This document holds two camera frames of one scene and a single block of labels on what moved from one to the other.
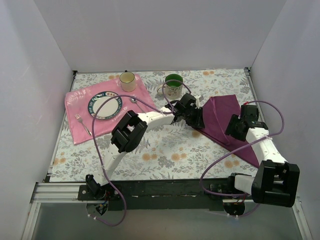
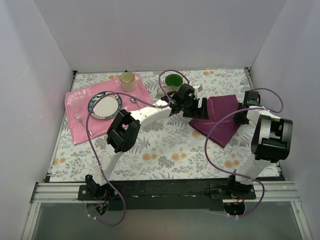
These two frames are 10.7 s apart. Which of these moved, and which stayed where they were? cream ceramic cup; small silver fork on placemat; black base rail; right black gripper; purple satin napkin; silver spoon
Moved: purple satin napkin; right black gripper
Stayed: silver spoon; black base rail; cream ceramic cup; small silver fork on placemat
